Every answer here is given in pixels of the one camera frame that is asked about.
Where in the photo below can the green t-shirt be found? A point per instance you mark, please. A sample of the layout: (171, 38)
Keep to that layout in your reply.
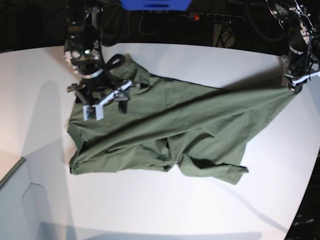
(202, 130)

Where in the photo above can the white power strip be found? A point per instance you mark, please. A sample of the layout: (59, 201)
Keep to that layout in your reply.
(216, 18)

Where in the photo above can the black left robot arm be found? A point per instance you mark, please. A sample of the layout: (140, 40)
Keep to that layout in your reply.
(303, 40)

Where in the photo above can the blue plastic box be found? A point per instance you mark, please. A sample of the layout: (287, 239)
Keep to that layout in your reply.
(155, 5)

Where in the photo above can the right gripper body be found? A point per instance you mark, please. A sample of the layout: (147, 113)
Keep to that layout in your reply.
(93, 91)

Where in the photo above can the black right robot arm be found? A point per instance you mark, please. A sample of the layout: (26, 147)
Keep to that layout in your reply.
(92, 25)

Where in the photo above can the black device with label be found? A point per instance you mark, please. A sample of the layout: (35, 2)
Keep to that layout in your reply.
(306, 224)

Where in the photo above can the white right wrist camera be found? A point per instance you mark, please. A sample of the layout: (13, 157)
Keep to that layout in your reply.
(91, 112)

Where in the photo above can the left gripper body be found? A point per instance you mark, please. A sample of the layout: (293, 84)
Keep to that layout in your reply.
(298, 70)

